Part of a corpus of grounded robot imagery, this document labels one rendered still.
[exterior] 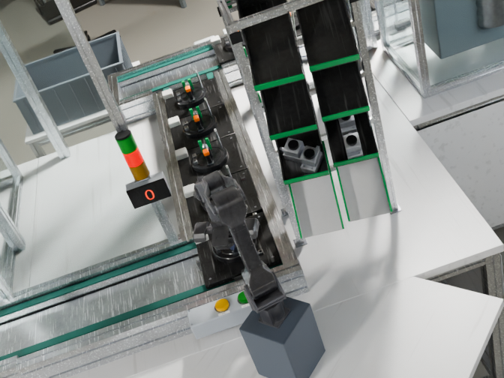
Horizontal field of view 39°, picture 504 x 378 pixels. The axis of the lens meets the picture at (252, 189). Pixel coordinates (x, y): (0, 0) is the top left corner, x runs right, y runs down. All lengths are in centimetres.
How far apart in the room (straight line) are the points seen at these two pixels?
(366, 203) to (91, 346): 92
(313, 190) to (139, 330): 66
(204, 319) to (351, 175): 61
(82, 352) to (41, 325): 24
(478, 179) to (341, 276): 104
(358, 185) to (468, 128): 82
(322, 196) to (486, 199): 114
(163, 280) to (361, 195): 69
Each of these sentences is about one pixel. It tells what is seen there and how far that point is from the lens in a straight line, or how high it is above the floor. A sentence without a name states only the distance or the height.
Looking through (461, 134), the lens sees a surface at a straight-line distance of 287.
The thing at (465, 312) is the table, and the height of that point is 86.
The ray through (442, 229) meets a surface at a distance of 226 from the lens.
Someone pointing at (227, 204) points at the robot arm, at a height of 144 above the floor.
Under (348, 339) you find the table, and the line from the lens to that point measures 202.
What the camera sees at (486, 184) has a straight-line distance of 307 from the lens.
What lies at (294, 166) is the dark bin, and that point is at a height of 121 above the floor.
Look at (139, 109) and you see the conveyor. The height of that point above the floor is 91.
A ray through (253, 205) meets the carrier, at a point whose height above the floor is 97.
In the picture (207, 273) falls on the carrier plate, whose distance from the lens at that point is 217.
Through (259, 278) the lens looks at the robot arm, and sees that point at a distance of 176.
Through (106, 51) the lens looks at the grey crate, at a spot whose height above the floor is 76.
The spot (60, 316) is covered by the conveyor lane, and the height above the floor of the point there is 92.
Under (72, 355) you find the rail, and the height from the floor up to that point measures 93.
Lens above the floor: 243
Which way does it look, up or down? 37 degrees down
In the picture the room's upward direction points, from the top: 19 degrees counter-clockwise
